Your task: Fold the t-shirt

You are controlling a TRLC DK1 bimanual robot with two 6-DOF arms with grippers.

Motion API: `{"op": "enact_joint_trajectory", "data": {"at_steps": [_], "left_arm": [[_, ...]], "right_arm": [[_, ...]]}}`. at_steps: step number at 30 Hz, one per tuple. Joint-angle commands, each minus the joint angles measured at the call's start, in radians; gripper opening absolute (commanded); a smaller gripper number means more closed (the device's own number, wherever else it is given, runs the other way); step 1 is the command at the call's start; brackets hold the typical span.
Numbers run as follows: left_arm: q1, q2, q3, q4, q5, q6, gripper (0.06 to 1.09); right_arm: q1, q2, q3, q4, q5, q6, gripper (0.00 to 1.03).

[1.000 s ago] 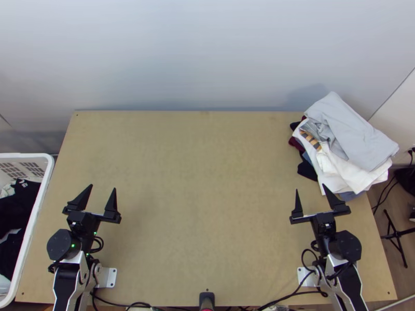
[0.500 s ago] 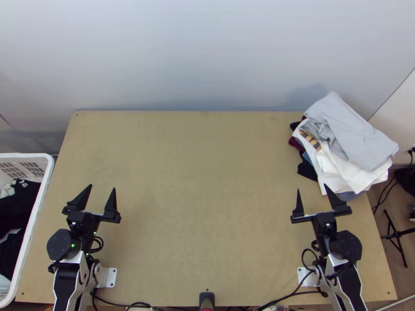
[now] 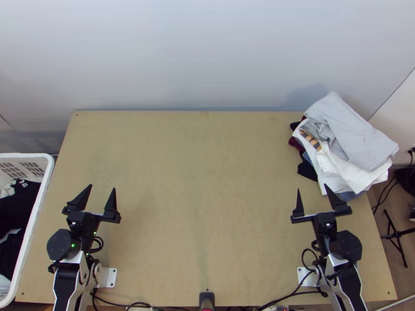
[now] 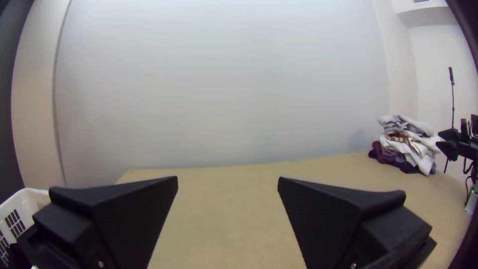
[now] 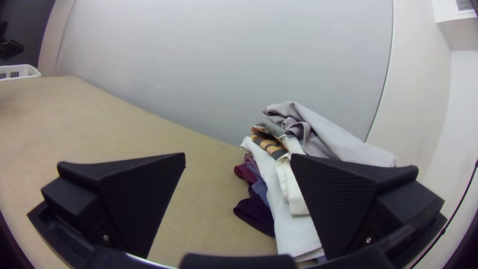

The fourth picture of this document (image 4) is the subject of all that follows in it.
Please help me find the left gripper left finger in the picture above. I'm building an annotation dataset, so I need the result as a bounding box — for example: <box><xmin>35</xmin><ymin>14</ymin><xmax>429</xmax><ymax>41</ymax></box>
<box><xmin>32</xmin><ymin>175</ymin><xmax>180</xmax><ymax>269</ymax></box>

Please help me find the black tripod stand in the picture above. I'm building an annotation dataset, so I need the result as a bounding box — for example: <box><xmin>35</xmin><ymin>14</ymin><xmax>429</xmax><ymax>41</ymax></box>
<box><xmin>443</xmin><ymin>66</ymin><xmax>457</xmax><ymax>174</ymax></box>

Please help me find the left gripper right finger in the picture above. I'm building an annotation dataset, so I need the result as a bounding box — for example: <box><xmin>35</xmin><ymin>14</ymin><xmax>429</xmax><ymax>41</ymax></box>
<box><xmin>276</xmin><ymin>176</ymin><xmax>438</xmax><ymax>269</ymax></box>

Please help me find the pile of folded clothes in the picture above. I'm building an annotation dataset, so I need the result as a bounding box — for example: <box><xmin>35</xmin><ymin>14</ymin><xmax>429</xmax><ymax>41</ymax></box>
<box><xmin>367</xmin><ymin>113</ymin><xmax>444</xmax><ymax>177</ymax></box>

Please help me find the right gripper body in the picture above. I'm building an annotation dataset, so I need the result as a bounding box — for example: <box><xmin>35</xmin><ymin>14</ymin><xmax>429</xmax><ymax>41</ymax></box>
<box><xmin>435</xmin><ymin>128</ymin><xmax>478</xmax><ymax>162</ymax></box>

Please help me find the white laundry basket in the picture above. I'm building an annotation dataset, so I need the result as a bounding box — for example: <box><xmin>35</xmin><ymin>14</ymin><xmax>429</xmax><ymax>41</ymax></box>
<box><xmin>0</xmin><ymin>187</ymin><xmax>51</xmax><ymax>268</ymax></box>

